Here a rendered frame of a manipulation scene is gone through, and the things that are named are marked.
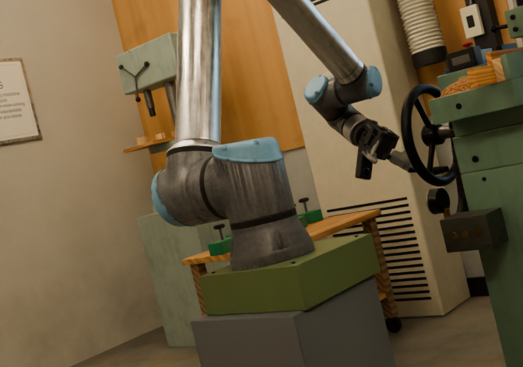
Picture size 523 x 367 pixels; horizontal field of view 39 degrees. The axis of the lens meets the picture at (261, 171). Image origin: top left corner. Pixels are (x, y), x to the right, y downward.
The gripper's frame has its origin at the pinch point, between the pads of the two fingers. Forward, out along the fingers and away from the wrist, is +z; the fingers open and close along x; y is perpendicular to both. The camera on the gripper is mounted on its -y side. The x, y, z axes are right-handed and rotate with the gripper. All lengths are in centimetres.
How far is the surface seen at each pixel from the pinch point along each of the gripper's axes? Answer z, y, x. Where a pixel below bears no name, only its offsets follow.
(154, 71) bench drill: -202, -43, 3
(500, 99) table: 36, 32, -15
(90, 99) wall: -264, -86, -4
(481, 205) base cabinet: 35.3, 7.5, -2.8
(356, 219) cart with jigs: -67, -46, 53
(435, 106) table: 23.4, 24.4, -18.8
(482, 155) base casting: 32.0, 18.5, -6.7
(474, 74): 36, 36, -25
